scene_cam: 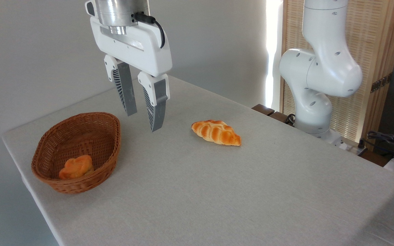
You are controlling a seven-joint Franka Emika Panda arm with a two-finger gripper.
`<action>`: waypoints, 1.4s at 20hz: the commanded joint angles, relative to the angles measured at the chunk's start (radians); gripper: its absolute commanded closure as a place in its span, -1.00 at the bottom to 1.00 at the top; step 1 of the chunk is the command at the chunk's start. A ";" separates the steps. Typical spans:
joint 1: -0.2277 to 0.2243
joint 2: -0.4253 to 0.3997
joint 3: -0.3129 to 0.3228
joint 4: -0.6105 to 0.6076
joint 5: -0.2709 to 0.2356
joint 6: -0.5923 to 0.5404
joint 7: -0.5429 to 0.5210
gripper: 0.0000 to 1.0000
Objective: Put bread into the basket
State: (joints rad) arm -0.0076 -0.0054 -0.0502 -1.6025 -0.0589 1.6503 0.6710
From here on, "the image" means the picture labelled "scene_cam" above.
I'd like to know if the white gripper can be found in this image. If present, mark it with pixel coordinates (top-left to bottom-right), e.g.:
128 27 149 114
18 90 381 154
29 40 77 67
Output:
90 16 173 133

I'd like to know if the orange muffin-shaped bread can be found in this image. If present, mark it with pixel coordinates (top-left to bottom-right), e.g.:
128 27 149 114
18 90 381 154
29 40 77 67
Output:
58 155 95 180

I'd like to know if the brown wicker basket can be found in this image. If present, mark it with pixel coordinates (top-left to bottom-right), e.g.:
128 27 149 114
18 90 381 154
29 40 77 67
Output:
31 112 121 194

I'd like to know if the orange braided bread loaf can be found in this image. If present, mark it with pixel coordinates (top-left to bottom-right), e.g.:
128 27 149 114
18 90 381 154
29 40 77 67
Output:
191 120 242 147

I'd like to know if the dark brown wooden block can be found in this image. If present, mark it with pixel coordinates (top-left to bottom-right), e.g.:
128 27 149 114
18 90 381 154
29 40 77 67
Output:
252 104 295 126

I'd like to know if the light grey tablecloth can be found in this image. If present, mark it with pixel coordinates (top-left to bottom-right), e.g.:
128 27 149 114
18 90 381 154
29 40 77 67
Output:
1 76 394 246

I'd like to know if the white power strip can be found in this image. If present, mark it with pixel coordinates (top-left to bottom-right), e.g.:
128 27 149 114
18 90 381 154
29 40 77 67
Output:
344 141 368 156

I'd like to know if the dark metal screen hinge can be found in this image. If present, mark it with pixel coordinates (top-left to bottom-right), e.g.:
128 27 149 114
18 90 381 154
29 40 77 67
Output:
370 72 393 93

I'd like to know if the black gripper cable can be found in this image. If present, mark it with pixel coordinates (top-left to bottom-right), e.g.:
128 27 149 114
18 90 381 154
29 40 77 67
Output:
132 12 166 49

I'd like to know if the black cable bundle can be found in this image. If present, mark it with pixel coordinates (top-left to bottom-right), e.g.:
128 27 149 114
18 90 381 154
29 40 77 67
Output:
366 131 394 160

